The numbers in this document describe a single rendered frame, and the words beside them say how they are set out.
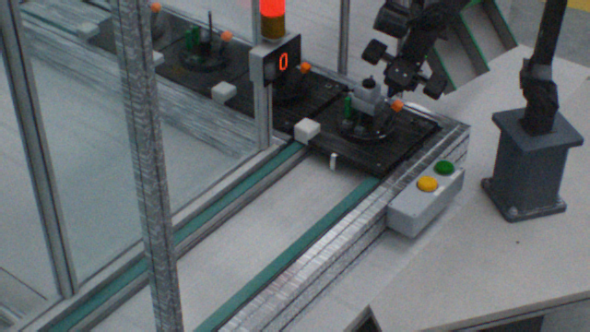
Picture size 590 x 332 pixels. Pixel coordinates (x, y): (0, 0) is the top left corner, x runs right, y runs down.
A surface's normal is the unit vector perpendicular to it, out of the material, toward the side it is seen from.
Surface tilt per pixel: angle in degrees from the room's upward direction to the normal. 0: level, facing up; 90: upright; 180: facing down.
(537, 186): 90
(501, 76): 0
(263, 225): 0
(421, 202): 0
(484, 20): 45
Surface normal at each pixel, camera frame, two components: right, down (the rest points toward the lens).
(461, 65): 0.47, -0.23
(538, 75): -0.13, 0.14
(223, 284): 0.00, -0.78
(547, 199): 0.29, 0.59
